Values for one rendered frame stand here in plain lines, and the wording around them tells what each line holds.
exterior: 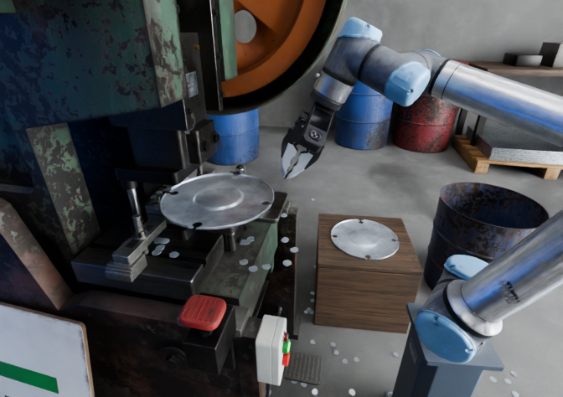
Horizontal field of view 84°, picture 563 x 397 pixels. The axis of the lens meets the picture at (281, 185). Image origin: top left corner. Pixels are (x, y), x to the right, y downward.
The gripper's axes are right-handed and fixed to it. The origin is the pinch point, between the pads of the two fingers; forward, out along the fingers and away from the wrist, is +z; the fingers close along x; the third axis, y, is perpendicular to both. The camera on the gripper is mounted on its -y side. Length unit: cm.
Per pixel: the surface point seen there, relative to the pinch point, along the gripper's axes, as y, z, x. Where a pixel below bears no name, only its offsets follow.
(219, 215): -6.9, 13.9, 10.1
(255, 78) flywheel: 34.6, -8.9, 20.6
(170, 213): -7.6, 19.0, 21.1
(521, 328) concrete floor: 42, 38, -126
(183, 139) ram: -4.0, 1.2, 24.4
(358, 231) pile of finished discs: 54, 36, -45
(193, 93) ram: 3.2, -6.9, 27.6
